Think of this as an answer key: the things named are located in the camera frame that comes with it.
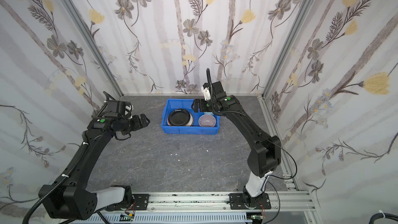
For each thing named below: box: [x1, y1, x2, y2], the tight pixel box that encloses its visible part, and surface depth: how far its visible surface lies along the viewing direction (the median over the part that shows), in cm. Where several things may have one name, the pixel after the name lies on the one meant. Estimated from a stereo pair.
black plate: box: [167, 108, 191, 126], surface depth 103 cm
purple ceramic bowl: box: [198, 114, 217, 128], surface depth 101 cm
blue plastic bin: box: [161, 98, 221, 135], surface depth 100 cm
